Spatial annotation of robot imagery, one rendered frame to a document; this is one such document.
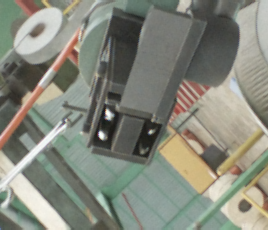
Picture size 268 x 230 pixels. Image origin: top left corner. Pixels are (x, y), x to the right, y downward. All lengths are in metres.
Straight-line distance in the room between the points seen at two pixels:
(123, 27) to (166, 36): 0.14
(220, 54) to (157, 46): 0.07
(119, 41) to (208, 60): 0.14
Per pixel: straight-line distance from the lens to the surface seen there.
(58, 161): 1.17
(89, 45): 0.57
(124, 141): 0.46
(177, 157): 10.37
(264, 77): 0.52
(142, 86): 0.42
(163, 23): 0.38
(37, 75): 1.24
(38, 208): 1.24
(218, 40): 0.42
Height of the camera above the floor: 1.45
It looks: 1 degrees down
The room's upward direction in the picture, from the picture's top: 134 degrees counter-clockwise
